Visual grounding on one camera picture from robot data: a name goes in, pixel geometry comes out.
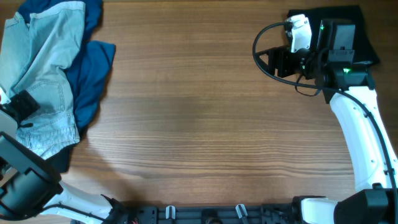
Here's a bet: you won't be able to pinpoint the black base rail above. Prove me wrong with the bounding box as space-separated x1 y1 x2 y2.
99 203 302 224

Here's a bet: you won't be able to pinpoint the blue shirt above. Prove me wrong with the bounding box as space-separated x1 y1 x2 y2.
18 0 116 173

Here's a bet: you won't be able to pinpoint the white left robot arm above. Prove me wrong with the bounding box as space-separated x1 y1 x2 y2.
1 90 113 223

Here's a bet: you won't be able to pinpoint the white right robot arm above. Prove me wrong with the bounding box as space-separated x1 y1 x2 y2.
252 14 397 223

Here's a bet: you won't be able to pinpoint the folded black garment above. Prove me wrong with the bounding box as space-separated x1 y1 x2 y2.
287 5 380 67

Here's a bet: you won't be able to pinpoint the light blue denim shorts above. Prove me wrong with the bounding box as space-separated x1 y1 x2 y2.
1 1 85 159

